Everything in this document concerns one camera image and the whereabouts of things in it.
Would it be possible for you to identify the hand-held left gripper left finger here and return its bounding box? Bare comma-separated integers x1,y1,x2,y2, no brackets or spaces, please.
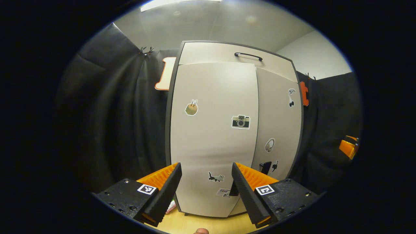
93,162,182,227

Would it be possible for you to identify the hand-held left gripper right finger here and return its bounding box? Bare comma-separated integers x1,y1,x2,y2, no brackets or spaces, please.
231,162,320,228

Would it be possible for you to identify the white cabinet door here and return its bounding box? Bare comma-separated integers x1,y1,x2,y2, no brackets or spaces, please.
227,67,303,216
170,62,259,217

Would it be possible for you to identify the white shoe cabinet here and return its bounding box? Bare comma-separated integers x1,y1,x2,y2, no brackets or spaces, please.
165,40,304,217

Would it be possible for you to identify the white cabinet drawer front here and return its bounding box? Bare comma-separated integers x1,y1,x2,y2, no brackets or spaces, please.
179,42,298,83

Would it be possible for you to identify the black backdrop cloth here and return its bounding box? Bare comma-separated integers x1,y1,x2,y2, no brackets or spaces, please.
55,23,363,195

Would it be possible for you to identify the black drawer handle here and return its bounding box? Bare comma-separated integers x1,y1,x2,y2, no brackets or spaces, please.
234,52,263,61

